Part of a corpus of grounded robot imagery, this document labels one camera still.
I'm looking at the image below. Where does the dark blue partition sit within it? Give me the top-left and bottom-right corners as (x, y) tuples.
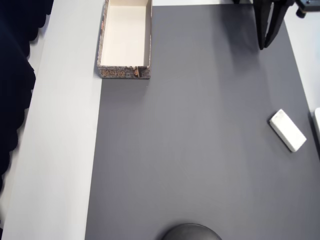
(0, 0), (57, 226)

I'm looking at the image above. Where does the gray desk mat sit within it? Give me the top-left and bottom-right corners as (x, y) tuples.
(83, 3), (320, 240)

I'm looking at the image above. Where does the patterned cardboard box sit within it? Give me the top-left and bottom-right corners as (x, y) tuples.
(96, 0), (153, 80)

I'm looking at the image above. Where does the black round object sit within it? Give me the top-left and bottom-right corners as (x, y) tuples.
(161, 223), (223, 240)

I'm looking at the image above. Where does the white rectangular block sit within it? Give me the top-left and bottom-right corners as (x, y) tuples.
(269, 108), (308, 153)

